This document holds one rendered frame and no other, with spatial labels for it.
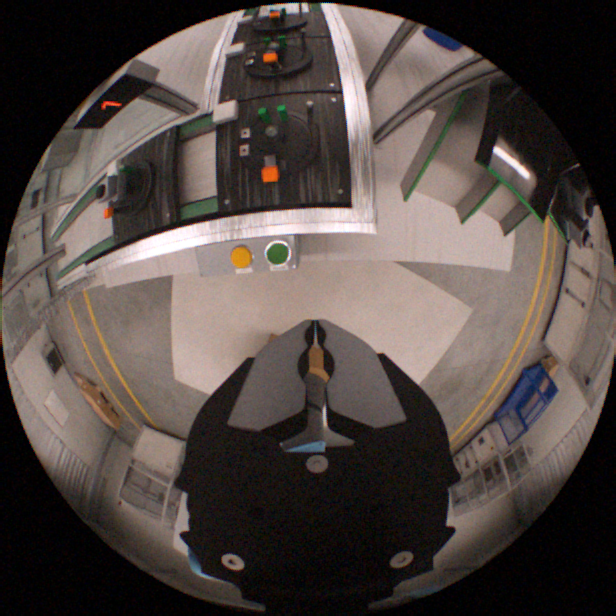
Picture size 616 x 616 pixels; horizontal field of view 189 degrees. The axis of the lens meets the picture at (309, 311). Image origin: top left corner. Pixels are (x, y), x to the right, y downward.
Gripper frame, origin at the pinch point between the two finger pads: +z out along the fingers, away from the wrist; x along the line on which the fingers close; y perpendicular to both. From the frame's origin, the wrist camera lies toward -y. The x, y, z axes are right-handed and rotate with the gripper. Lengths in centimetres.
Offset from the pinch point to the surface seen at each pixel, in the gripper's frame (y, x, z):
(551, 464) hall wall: 531, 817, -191
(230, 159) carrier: -17.9, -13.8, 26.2
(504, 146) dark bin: -16.5, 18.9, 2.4
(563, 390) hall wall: 350, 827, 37
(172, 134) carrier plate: -29.4, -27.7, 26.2
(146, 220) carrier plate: -10.7, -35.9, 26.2
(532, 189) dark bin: -13.9, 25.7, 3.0
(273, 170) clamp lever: -12.1, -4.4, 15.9
